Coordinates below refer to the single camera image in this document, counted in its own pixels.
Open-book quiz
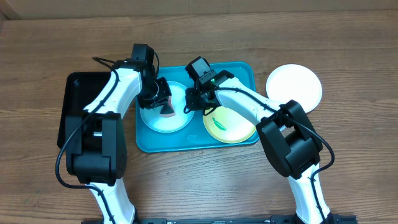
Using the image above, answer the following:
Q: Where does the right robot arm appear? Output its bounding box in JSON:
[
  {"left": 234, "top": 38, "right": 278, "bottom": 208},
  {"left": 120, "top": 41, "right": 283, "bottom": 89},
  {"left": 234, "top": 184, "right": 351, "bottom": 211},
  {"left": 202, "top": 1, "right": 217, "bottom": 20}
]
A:
[{"left": 184, "top": 69, "right": 332, "bottom": 223}]

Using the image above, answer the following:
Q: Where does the light blue plate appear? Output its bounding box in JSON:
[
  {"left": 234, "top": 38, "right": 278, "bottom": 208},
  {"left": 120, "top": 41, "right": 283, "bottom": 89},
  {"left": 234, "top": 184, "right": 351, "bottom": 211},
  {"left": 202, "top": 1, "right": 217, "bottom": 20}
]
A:
[{"left": 140, "top": 81, "right": 194, "bottom": 133}]

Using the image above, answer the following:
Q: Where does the black plastic tray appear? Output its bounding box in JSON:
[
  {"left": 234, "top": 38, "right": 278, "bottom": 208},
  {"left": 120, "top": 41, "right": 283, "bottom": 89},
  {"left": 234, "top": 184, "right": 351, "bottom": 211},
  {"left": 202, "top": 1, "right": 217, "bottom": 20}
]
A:
[{"left": 57, "top": 72, "right": 111, "bottom": 149}]

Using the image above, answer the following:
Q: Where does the white plate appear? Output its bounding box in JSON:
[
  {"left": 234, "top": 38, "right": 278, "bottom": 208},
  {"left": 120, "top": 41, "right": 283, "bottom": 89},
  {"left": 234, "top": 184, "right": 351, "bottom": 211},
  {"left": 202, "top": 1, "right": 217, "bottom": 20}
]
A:
[{"left": 266, "top": 64, "right": 323, "bottom": 113}]

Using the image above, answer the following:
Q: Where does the teal plastic tray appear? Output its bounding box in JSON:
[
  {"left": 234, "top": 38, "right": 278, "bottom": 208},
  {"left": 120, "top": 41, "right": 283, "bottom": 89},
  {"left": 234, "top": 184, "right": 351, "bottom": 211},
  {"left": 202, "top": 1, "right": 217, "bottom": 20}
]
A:
[{"left": 136, "top": 62, "right": 259, "bottom": 153}]

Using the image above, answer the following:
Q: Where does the yellow-green plate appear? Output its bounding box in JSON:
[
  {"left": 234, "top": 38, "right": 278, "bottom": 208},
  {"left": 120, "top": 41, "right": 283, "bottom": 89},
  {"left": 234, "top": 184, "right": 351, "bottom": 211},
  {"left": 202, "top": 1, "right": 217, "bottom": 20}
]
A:
[{"left": 203, "top": 106, "right": 256, "bottom": 144}]

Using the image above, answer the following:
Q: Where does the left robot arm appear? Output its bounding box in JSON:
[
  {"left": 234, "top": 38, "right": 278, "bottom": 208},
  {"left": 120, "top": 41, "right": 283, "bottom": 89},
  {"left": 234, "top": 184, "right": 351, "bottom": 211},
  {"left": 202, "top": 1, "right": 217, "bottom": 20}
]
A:
[{"left": 55, "top": 58, "right": 171, "bottom": 223}]

